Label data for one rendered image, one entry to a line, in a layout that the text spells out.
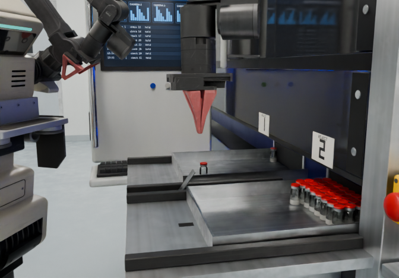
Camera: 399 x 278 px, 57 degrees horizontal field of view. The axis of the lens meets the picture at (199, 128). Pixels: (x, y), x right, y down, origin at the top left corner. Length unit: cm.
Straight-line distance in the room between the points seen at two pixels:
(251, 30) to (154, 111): 98
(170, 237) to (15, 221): 54
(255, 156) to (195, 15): 74
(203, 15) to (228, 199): 45
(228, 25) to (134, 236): 41
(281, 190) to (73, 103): 540
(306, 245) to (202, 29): 39
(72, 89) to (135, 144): 464
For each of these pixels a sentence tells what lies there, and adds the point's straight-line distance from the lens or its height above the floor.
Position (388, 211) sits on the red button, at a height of 99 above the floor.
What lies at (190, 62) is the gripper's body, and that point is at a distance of 59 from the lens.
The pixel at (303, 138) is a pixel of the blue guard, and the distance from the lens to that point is 87.
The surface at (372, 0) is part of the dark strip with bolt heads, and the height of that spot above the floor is 129.
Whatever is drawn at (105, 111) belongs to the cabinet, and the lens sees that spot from 150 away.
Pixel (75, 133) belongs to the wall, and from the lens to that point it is 620.
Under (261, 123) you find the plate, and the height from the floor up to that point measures 102.
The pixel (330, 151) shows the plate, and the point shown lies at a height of 102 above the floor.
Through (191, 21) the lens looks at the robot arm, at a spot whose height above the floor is 126.
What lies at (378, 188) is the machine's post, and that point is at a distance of 66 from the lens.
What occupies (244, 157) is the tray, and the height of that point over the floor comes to 89.
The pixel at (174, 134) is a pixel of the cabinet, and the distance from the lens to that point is 154.
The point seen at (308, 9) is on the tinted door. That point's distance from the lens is 89.
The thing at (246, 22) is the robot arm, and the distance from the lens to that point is 57.
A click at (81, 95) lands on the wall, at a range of 611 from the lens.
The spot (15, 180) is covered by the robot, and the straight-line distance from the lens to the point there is 115.
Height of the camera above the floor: 119
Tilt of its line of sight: 10 degrees down
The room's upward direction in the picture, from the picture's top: straight up
